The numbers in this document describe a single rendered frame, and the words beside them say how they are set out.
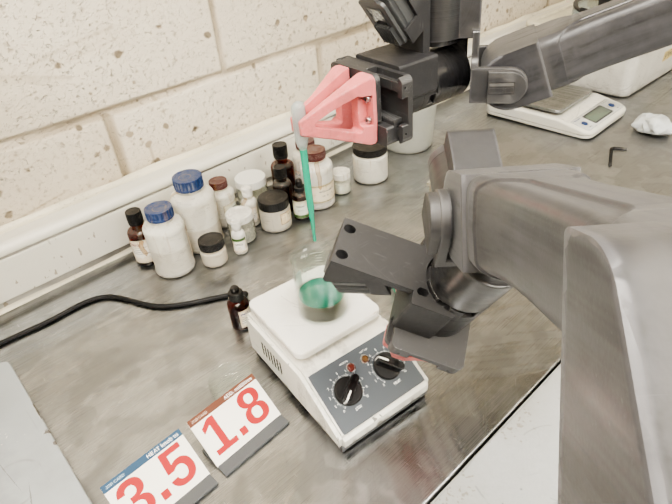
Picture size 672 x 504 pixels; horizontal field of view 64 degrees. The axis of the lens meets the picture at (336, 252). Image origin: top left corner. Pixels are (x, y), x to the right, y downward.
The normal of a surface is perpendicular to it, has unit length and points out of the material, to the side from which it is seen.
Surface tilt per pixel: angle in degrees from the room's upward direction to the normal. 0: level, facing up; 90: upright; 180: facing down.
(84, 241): 90
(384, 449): 0
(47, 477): 0
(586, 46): 84
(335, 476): 0
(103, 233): 90
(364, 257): 30
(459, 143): 26
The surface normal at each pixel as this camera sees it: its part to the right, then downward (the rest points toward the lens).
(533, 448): -0.07, -0.80
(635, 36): -0.20, 0.63
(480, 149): -0.06, -0.46
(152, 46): 0.68, 0.40
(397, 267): 0.22, -0.46
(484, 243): -0.97, 0.15
